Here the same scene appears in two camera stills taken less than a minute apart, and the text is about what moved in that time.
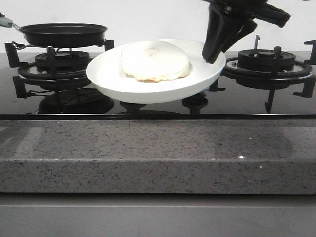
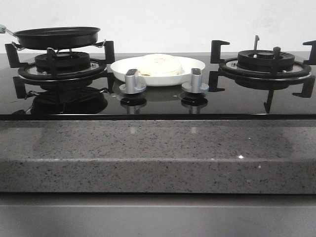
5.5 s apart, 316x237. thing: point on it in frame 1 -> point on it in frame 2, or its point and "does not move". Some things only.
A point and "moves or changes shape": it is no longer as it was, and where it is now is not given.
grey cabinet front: [156, 215] does not move
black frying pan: [63, 35] moves or changes shape
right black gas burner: [264, 59] does not move
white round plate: [106, 74] -> [120, 66]
